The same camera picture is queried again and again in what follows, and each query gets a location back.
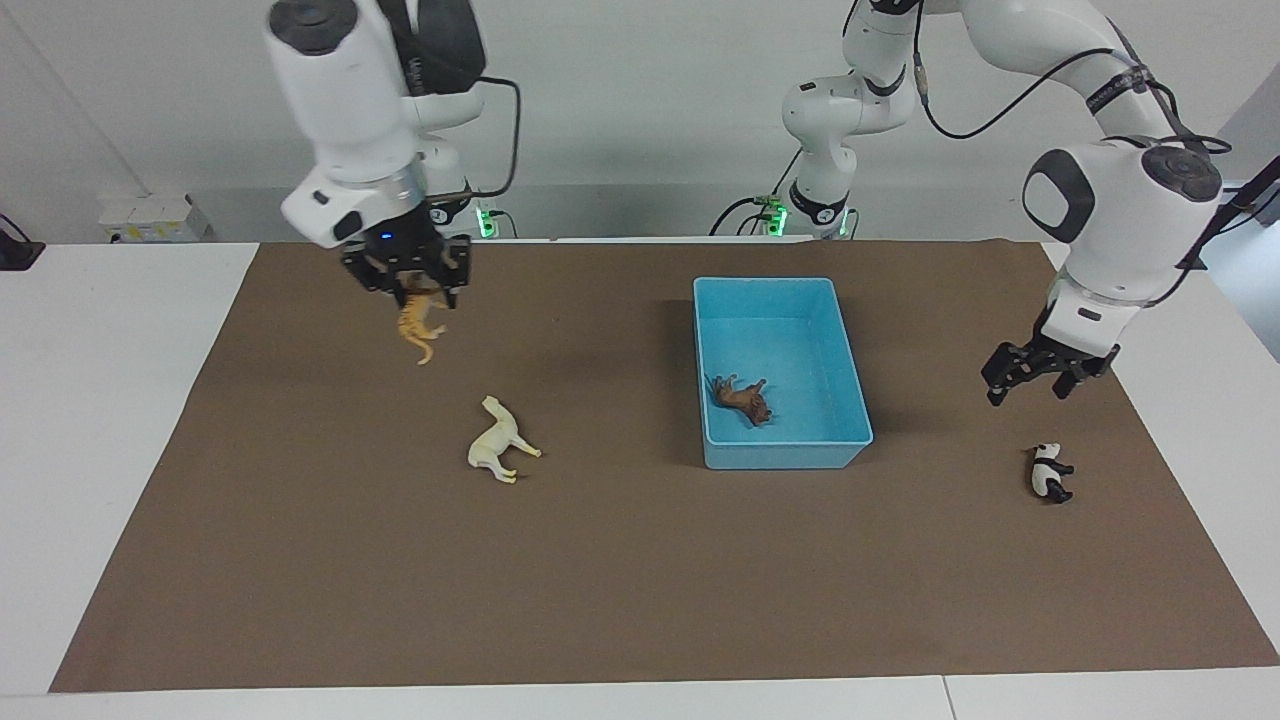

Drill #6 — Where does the brown lion toy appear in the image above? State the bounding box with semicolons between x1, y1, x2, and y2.
707;373;774;429

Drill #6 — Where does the black left base cable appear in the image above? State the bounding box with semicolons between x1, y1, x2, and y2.
709;148;806;237

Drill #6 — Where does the white cardboard box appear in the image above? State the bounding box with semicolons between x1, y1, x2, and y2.
98;193;214;244

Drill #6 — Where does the black camera stand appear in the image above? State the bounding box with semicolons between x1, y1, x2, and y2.
1180;155;1280;273

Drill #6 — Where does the orange tiger toy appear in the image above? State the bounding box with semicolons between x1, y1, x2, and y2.
397;280;450;367

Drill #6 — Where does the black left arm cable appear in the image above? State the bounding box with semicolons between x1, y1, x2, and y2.
845;0;1233;156

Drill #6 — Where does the cream horse toy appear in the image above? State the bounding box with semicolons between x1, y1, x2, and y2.
467;395;543;485

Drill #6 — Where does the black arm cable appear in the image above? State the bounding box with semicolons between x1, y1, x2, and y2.
465;74;523;203
845;0;1233;156

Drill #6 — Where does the black table clamp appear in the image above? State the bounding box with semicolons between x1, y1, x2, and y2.
0;213;46;271

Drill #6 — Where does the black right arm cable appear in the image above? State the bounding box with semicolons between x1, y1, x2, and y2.
465;74;523;203

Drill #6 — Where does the light blue storage box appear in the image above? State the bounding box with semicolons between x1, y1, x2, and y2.
692;277;874;471

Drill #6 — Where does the brown table mat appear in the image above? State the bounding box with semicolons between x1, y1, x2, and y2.
48;238;1280;694

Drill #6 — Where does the black and white panda toy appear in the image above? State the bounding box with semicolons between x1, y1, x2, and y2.
1030;442;1077;504

